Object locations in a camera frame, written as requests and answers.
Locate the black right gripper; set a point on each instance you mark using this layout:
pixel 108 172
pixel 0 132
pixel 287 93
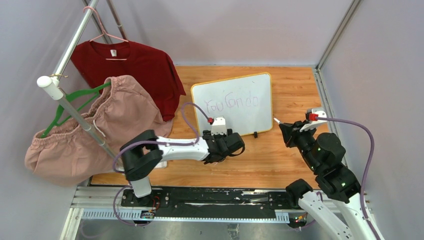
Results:
pixel 287 129

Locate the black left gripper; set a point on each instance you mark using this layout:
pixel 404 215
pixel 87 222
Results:
pixel 208 132

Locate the yellow-framed whiteboard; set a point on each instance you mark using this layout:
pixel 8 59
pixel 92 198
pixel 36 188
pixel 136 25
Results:
pixel 245 102

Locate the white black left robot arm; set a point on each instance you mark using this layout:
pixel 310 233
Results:
pixel 143 153

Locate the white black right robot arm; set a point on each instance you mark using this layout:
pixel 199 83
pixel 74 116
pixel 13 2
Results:
pixel 323 155

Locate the red t-shirt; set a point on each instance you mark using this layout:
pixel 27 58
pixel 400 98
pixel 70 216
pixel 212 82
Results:
pixel 152 68

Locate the green clothes hanger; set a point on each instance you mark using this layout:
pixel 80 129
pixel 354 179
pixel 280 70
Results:
pixel 64 110

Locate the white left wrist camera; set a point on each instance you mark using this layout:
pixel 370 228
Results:
pixel 218 127

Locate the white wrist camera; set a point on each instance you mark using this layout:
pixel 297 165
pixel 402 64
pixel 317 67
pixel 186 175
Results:
pixel 218 127
pixel 315 117

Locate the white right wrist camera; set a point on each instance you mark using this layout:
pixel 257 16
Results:
pixel 315 117

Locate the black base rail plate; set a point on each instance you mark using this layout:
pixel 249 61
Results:
pixel 213 203

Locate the grey aluminium frame post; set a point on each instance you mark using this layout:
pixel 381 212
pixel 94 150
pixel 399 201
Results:
pixel 351 10

